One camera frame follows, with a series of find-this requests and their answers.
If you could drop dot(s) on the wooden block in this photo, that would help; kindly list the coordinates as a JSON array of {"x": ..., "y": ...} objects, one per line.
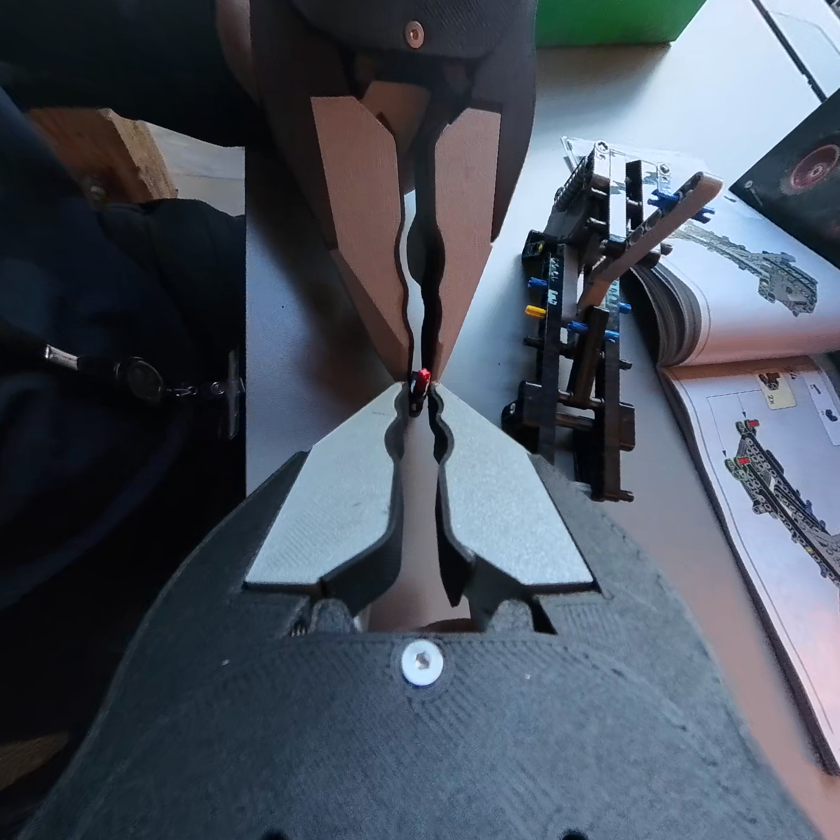
[{"x": 111, "y": 154}]

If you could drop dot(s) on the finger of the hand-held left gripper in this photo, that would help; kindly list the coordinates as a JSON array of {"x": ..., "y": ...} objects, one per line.
[
  {"x": 361, "y": 197},
  {"x": 466, "y": 216}
]

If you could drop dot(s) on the green plastic bin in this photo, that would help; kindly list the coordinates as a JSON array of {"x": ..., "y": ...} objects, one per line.
[{"x": 610, "y": 19}]

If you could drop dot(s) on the open lego instruction booklet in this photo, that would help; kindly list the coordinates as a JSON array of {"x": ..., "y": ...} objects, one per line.
[{"x": 748, "y": 315}]

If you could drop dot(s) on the black lego box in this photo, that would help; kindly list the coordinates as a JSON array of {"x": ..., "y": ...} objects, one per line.
[{"x": 794, "y": 170}]

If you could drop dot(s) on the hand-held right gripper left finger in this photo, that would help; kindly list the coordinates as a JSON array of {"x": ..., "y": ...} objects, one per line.
[{"x": 328, "y": 512}]

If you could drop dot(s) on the small red lego piece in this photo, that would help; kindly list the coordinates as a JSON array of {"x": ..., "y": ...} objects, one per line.
[{"x": 423, "y": 376}]

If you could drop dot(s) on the black badge reel with clip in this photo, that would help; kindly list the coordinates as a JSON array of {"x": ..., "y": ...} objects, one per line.
[{"x": 139, "y": 379}]

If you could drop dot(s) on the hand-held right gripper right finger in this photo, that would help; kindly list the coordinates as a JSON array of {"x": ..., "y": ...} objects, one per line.
[{"x": 512, "y": 518}]

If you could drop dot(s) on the black lego model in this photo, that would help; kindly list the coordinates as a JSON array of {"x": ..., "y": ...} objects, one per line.
[{"x": 554, "y": 308}]

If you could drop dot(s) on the loose printed instruction sheet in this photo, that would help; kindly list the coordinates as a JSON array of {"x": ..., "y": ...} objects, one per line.
[{"x": 584, "y": 148}]

